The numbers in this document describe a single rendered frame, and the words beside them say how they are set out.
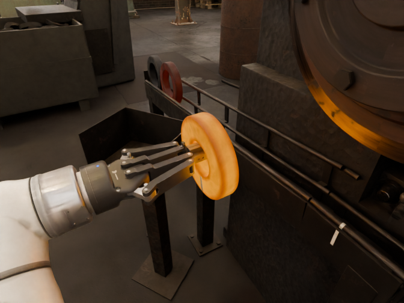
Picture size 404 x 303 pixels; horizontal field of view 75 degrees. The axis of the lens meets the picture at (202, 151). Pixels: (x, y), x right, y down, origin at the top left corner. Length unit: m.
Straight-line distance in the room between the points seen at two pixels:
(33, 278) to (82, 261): 1.04
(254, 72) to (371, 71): 0.47
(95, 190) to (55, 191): 0.05
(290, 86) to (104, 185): 0.49
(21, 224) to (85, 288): 0.97
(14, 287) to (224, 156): 0.30
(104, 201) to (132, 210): 1.16
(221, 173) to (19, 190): 0.27
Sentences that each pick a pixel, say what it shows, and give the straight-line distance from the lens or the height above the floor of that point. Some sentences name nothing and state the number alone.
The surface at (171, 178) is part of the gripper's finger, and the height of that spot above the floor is 0.85.
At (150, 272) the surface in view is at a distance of 1.29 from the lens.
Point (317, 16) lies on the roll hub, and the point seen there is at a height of 1.06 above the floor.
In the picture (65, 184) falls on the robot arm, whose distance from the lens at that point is 0.39.
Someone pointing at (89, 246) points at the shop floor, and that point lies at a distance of 1.46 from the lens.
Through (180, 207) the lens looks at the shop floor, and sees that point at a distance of 1.52.
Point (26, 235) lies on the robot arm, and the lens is 0.39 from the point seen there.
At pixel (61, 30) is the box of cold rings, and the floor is 0.71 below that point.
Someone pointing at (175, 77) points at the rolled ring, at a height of 0.74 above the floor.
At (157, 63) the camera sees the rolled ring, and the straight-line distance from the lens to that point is 1.30.
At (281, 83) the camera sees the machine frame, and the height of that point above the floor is 0.87.
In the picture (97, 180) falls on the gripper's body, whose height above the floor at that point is 0.86.
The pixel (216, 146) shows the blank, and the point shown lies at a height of 0.88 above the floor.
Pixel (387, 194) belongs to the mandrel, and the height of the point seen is 0.75.
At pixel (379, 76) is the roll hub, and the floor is 1.01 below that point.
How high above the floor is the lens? 1.10
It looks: 35 degrees down
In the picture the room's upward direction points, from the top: straight up
